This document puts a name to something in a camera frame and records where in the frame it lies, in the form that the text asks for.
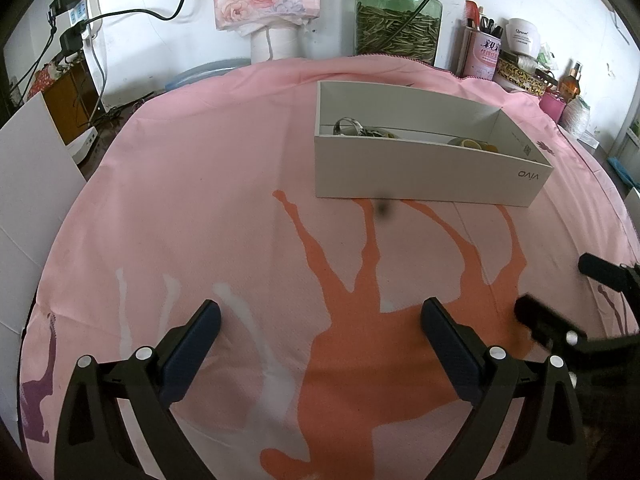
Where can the green glass jar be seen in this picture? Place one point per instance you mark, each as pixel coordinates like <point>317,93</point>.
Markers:
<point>395,30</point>

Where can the white paper roll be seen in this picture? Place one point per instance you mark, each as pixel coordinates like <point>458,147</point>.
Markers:
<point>272,45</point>

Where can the black power adapter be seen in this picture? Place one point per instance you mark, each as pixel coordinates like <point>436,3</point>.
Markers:
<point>72,40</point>
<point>65,1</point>

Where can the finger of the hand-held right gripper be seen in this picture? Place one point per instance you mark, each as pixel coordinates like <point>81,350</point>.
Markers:
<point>605,271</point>
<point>542,317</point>

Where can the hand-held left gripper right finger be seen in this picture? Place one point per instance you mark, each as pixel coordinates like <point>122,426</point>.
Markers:
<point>450,345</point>

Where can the white board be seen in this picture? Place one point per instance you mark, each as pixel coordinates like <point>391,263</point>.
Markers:
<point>30,185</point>

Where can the white cardboard box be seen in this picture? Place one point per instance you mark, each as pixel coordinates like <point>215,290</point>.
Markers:
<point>425,175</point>

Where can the red floral cloth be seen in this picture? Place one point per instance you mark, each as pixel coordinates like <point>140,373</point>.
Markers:
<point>47,75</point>

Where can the small pink cup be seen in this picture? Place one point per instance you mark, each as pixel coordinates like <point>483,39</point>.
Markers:
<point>551,105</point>

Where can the blue plastic basin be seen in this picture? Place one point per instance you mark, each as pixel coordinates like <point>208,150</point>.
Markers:
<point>200,72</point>

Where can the pink pen holder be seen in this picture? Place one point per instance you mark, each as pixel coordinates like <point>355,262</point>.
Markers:
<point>482,55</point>

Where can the pink printed cloth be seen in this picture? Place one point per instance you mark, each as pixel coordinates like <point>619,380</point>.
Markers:
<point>175,210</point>

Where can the small brown white cabinet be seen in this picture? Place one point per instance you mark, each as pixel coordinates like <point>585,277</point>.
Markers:
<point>65,105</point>

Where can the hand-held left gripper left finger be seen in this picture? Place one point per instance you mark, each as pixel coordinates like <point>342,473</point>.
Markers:
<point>192,350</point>

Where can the blue cloth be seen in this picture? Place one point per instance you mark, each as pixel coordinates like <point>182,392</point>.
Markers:
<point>625,172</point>

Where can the white basket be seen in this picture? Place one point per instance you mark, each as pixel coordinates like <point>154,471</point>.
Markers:
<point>634,207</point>

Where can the green white packet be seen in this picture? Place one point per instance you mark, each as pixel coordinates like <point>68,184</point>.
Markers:
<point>546,55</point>

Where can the bundle of dark pens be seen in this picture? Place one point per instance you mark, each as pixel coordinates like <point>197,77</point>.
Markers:
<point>490,24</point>

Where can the amber perfume bottle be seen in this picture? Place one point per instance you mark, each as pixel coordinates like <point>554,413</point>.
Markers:
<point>570,87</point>

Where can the red comb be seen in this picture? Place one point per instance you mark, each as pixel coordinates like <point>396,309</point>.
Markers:
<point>471,12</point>

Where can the white cream jar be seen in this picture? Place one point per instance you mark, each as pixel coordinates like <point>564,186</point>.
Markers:
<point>522,37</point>

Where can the white power strip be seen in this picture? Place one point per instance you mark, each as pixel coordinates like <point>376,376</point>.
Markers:
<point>90,5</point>

